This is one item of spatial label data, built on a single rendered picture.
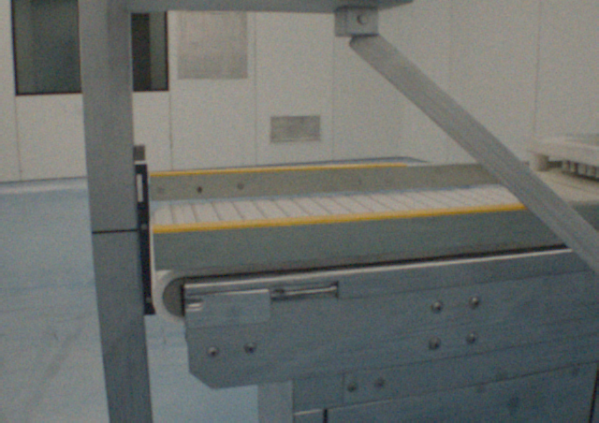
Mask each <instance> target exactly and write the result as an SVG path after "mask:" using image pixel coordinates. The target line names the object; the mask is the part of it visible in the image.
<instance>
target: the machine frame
mask: <svg viewBox="0 0 599 423"><path fill-rule="evenodd" d="M79 13H80V17H79V25H80V62H81V69H80V76H81V89H82V102H83V103H82V115H83V128H84V142H85V154H86V166H85V168H86V181H87V195H88V208H89V222H90V230H91V231H92V233H91V235H92V248H93V262H94V275H95V294H96V300H97V314H98V326H99V332H100V341H101V354H102V362H103V366H104V379H105V389H106V391H107V405H108V412H109V417H110V423H154V422H153V407H152V390H151V384H150V373H149V355H148V351H147V338H146V320H145V315H144V312H143V300H142V283H141V265H140V256H139V230H138V213H137V195H136V177H135V164H136V161H135V157H134V144H135V142H134V124H133V123H134V107H133V90H132V72H131V70H132V54H131V37H130V34H131V21H130V11H125V10H124V9H123V7H122V1H121V0H79Z"/></svg>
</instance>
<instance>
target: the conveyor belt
mask: <svg viewBox="0 0 599 423"><path fill-rule="evenodd" d="M513 203H520V202H519V201H518V200H517V199H516V197H515V196H514V195H512V194H511V193H510V192H509V191H508V190H507V189H506V188H505V187H492V188H474V189H455V190H436V191H417V192H399V193H379V194H359V195H340V196H320V197H301V198H283V199H262V200H244V201H223V202H204V203H185V204H168V205H164V206H161V207H159V208H158V209H157V210H155V211H154V213H153V216H152V218H151V223H150V228H151V267H152V299H153V305H154V308H155V309H156V311H157V312H158V313H159V314H160V316H162V317H163V319H164V320H166V321H168V322H170V323H173V324H180V325H182V324H185V317H177V316H174V315H171V313H170V312H169V311H168V310H167V309H166V307H165V305H164V303H163V299H162V296H163V291H164V289H165V287H166V286H167V284H168V283H170V282H171V281H172V280H175V279H177V278H182V277H195V276H198V279H202V278H214V277H217V275H219V274H231V273H244V272H257V271H269V270H292V269H304V268H317V267H329V266H335V265H342V264H354V263H366V262H378V261H390V260H403V259H414V258H420V257H427V256H438V255H461V254H473V253H485V252H486V251H497V250H508V249H519V248H532V247H542V245H553V244H564V242H563V241H561V240H560V239H559V238H556V239H543V240H532V241H521V242H509V243H497V244H485V245H474V246H461V247H460V248H448V249H435V250H424V251H411V252H398V253H386V254H385V255H361V256H348V257H335V258H323V259H310V260H297V261H285V262H271V263H258V264H245V265H233V266H220V267H208V268H195V269H182V270H158V271H155V270H154V268H153V231H152V225H166V224H183V223H199V222H216V221H233V220H249V219H266V218H284V217H301V216H317V215H333V214H351V213H368V212H384V211H400V210H417V209H432V208H449V207H466V206H482V205H497V204H513ZM520 204H522V203H520Z"/></svg>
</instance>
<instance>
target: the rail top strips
mask: <svg viewBox="0 0 599 423"><path fill-rule="evenodd" d="M404 166H407V164H404V163H384V164H357V165H331V166H305V167H278V168H228V169H212V170H201V171H175V172H151V173H150V176H151V177H155V176H180V175H204V174H229V173H255V172H279V170H304V169H330V168H380V167H404ZM514 210H528V209H527V208H526V207H525V206H524V205H523V204H520V203H513V204H497V205H482V206H466V207H449V208H432V209H417V210H400V211H384V212H368V213H351V214H333V215H317V216H301V217H284V218H266V219H249V220H233V221H216V222H199V223H183V224H166V225H152V231H153V234H156V233H172V232H187V231H203V230H219V229H234V228H250V227H266V226H298V225H314V223H329V222H345V221H361V220H377V219H393V218H409V217H424V216H440V215H455V214H462V213H471V212H500V211H514Z"/></svg>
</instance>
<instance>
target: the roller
mask: <svg viewBox="0 0 599 423"><path fill-rule="evenodd" d="M191 279H198V276H195V277H182V278H177V279H175V280H172V281H171V282H170V283H168V284H167V286H166V287H165V289H164V291H163V296H162V299H163V303H164V305H165V307H166V309H167V310H168V311H169V312H170V313H171V315H174V316H177V317H185V298H184V284H183V283H184V282H185V280H191Z"/></svg>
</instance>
